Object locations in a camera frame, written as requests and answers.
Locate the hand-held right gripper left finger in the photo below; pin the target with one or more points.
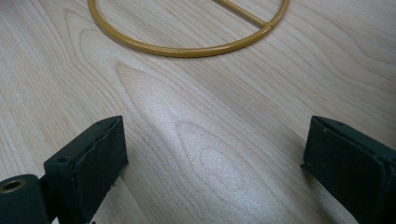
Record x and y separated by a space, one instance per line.
90 165

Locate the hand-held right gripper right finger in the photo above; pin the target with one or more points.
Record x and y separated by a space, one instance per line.
348 161

